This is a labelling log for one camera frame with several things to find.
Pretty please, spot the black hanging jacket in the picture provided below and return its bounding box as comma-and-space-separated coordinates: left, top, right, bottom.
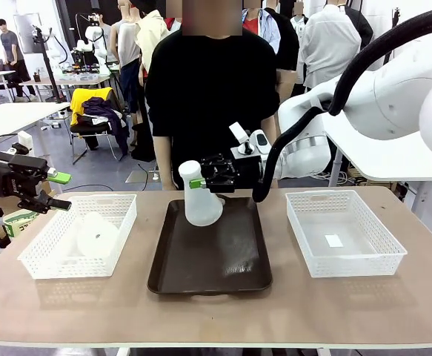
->
265, 7, 301, 71
345, 5, 375, 51

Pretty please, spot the white perforated plastic basket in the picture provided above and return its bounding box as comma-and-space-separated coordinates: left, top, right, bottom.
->
17, 193, 138, 280
285, 189, 408, 278

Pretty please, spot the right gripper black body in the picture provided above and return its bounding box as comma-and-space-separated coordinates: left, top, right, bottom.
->
233, 154, 265, 194

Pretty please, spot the person's left forearm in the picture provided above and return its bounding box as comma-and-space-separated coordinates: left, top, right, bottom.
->
262, 109, 280, 148

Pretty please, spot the black tripod stand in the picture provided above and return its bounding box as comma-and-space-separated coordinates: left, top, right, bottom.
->
32, 24, 65, 105

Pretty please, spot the mannequin in red shirt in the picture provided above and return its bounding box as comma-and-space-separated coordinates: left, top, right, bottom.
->
242, 6, 280, 56

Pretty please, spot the yellow cloth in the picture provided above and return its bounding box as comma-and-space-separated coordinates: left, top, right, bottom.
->
70, 87, 115, 127

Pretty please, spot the cluttered work table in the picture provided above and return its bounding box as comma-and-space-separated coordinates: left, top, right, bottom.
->
19, 72, 107, 103

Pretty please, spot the mannequin in white tank top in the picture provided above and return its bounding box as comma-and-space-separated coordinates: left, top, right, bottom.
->
110, 0, 145, 116

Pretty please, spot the person's right forearm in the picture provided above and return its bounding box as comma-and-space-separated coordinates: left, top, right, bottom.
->
152, 135, 178, 191

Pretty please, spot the green white printed bag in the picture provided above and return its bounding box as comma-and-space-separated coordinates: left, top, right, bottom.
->
2, 209, 41, 238

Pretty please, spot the black corrugated cable hose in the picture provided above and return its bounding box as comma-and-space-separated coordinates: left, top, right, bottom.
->
252, 15, 432, 204

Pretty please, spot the black folding chair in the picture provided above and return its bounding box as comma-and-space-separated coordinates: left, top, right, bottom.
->
69, 118, 127, 166

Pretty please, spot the brown cardboard box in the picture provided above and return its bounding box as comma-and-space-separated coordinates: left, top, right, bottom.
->
0, 181, 57, 220
274, 68, 305, 100

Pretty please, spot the dark purple garment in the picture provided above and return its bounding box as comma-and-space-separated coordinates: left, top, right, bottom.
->
81, 96, 131, 156

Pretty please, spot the mannequin in white shirt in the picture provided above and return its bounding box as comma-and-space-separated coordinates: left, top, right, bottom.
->
297, 0, 363, 90

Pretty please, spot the person in black T-shirt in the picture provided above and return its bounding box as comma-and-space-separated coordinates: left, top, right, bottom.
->
144, 0, 282, 192

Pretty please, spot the mannequin in cream shirt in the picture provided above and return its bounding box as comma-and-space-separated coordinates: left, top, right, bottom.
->
133, 9, 173, 75

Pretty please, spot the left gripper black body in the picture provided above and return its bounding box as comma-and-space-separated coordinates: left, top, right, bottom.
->
0, 150, 41, 218

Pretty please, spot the man in grey T-shirt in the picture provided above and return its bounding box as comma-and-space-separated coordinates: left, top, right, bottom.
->
0, 18, 38, 103

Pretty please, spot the dark brown plastic tray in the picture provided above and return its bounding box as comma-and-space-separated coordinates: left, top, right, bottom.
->
147, 197, 274, 297

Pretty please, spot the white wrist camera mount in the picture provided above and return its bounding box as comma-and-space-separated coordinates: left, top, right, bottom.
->
228, 122, 256, 156
17, 130, 35, 156

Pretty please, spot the wooden pallet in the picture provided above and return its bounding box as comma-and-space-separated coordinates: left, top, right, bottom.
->
347, 165, 398, 187

